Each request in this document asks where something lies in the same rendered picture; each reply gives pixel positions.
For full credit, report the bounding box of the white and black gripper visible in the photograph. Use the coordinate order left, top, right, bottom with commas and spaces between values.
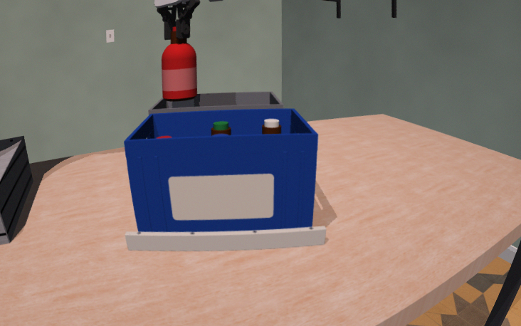
154, 0, 200, 40

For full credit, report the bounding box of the blue plastic crate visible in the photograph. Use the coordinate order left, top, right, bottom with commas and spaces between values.
130, 109, 318, 232

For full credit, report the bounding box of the dark grey plastic crate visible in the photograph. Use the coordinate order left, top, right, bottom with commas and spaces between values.
157, 92, 284, 113

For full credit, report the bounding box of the red bottle with pink label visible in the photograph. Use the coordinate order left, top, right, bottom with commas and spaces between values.
162, 27, 197, 102

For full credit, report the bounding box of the white bottle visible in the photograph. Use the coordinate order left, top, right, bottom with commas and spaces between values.
262, 119, 281, 134

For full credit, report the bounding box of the green bottle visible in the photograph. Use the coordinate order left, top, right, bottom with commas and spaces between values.
211, 121, 231, 136

